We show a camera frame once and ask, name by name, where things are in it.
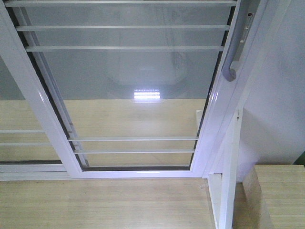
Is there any white framed transparent sliding door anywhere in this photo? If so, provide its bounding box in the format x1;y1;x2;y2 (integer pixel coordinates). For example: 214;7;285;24
0;0;270;179

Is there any grey metal door handle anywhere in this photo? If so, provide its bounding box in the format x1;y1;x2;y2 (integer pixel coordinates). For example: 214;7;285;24
222;0;250;82

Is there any door lock plate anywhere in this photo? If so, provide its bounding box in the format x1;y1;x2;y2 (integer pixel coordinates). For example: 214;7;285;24
234;0;259;61

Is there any fixed white glass panel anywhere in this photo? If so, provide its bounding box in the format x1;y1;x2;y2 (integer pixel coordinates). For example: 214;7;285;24
0;57;71;180

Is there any light wooden step block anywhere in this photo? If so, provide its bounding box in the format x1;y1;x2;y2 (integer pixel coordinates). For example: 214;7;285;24
243;165;305;229

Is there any white door frame post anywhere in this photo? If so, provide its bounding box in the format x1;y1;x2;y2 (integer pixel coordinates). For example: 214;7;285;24
201;0;290;229

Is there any white wall panel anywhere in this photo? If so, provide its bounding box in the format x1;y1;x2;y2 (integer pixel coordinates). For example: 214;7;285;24
237;0;305;180

